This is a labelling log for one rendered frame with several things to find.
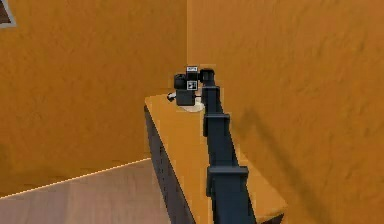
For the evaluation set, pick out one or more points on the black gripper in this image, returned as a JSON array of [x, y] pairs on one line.
[[184, 96]]

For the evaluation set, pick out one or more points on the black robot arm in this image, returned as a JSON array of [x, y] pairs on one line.
[[226, 186]]

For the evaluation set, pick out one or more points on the orange top chest of drawers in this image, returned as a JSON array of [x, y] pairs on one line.
[[181, 143]]

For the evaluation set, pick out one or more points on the grey framed wall picture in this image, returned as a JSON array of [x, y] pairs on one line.
[[4, 13]]

